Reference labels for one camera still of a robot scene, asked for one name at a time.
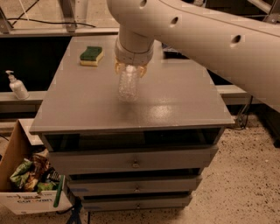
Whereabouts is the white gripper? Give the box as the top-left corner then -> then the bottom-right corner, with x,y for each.
115,38 -> 153,78

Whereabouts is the clear plastic water bottle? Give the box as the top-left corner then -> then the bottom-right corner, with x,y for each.
118,64 -> 139,102

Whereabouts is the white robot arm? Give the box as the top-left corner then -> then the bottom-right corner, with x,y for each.
107,0 -> 280,111

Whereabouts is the white pump soap bottle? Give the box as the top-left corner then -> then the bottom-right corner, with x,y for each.
5,70 -> 29,100

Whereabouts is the green and yellow sponge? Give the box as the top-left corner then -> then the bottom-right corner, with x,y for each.
80,46 -> 103,67

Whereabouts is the grey drawer cabinet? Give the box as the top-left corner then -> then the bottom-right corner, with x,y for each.
31,36 -> 233,204

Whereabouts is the top drawer with knob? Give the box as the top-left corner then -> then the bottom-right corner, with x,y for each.
50,145 -> 218,175

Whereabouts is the drawer with knob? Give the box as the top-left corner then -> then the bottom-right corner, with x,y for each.
67,176 -> 202,196
50,145 -> 218,175
82,192 -> 192,212

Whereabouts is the middle drawer with knob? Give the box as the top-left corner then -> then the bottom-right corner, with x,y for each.
67,176 -> 202,196

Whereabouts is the cardboard box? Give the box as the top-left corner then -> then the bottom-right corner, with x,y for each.
0,119 -> 73,214

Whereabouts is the brown snack bag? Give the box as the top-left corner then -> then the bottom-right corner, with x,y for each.
24,154 -> 49,192

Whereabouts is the green marker pen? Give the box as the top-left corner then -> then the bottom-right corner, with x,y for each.
53,175 -> 65,207

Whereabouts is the bottom drawer with knob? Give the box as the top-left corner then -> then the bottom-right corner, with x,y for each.
82,192 -> 192,212

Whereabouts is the green snack bag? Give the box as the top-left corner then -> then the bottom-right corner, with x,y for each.
10,158 -> 32,189

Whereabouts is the black cable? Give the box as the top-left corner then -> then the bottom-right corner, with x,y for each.
7,17 -> 97,29

